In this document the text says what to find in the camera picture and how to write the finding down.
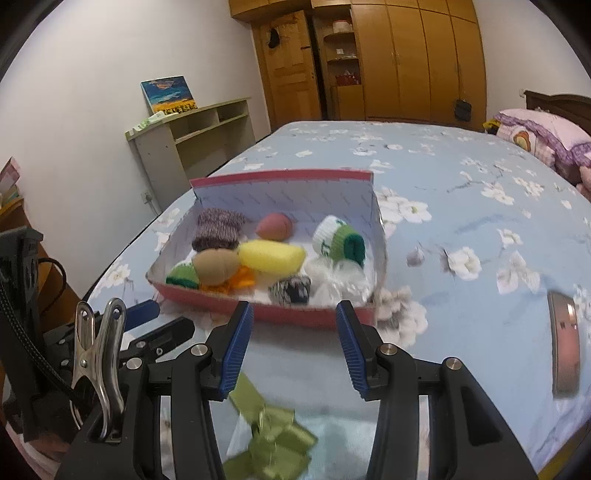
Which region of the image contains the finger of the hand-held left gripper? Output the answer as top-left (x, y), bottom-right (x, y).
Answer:
top-left (120, 316), bottom-right (197, 365)
top-left (124, 299), bottom-right (161, 330)

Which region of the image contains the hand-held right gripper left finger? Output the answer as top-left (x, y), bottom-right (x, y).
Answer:
top-left (55, 301), bottom-right (254, 480)

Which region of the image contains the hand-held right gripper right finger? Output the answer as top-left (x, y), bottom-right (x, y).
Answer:
top-left (335, 300), bottom-right (539, 480)

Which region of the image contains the black and white sock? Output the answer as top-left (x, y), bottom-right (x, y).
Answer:
top-left (269, 272), bottom-right (314, 305)

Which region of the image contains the tan soft ball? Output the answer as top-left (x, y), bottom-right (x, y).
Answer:
top-left (191, 248), bottom-right (242, 285)

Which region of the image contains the yellow soft sponge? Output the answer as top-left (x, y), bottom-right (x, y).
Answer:
top-left (238, 240), bottom-right (308, 273)

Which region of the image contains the purple grey knitted sock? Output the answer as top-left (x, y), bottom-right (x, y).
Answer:
top-left (191, 208), bottom-right (245, 252)

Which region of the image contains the white and green sock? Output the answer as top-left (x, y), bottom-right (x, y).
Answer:
top-left (311, 215), bottom-right (368, 268)

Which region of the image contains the pink brown soft ball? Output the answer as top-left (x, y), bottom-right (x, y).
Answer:
top-left (255, 212), bottom-right (294, 241)

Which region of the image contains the red cardboard box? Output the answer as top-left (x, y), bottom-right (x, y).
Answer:
top-left (147, 168), bottom-right (389, 329)

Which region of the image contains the orange soft toy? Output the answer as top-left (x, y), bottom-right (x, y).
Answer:
top-left (201, 267), bottom-right (257, 294)

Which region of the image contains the metal spring clip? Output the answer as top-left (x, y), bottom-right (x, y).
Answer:
top-left (70, 298), bottom-right (127, 441)

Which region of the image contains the orange wooden cabinet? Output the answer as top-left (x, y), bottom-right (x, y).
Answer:
top-left (0, 198), bottom-right (81, 324)

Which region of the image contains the clear plastic bag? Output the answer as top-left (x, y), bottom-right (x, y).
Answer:
top-left (302, 256), bottom-right (375, 308)

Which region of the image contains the olive green ribbon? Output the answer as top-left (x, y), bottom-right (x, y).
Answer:
top-left (224, 373), bottom-right (319, 480)

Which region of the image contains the pink paper stack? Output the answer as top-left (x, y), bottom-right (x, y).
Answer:
top-left (0, 157), bottom-right (24, 206)

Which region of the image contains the grey shelf desk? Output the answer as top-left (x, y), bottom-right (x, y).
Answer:
top-left (124, 97), bottom-right (257, 215)

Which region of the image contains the blue floral bedsheet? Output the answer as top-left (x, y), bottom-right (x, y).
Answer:
top-left (85, 121), bottom-right (591, 480)

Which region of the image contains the white and green packet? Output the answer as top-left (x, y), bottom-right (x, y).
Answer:
top-left (127, 113), bottom-right (167, 134)

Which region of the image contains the pink mobile phone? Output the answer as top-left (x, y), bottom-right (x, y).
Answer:
top-left (547, 291), bottom-right (580, 398)

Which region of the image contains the landscape painting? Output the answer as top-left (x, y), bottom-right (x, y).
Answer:
top-left (141, 76), bottom-right (198, 116)

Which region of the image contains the wooden door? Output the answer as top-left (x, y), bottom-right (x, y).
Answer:
top-left (252, 10), bottom-right (322, 134)

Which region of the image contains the cartoon print pillow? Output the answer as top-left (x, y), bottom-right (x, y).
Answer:
top-left (496, 124), bottom-right (559, 164)

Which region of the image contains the wooden wardrobe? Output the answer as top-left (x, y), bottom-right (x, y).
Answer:
top-left (228, 0), bottom-right (488, 132)

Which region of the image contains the dark wooden headboard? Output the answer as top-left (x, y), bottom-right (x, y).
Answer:
top-left (524, 90), bottom-right (591, 139)

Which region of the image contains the black braided cable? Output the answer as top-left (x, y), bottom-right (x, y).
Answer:
top-left (0, 257), bottom-right (80, 403)

